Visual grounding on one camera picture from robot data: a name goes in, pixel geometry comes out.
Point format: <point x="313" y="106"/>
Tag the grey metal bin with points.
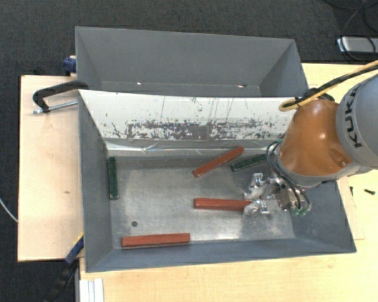
<point x="163" y="200"/>

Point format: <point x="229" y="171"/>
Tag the small black screw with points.
<point x="370" y="192"/>

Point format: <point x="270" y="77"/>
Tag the dark green flat block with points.
<point x="113" y="178"/>
<point x="248" y="163"/>

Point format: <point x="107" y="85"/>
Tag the pale wood board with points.
<point x="47" y="175"/>

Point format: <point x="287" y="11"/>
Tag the red-brown flat block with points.
<point x="156" y="240"/>
<point x="219" y="161"/>
<point x="220" y="204"/>

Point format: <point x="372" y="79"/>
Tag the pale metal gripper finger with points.
<point x="258" y="208"/>
<point x="257" y="184"/>

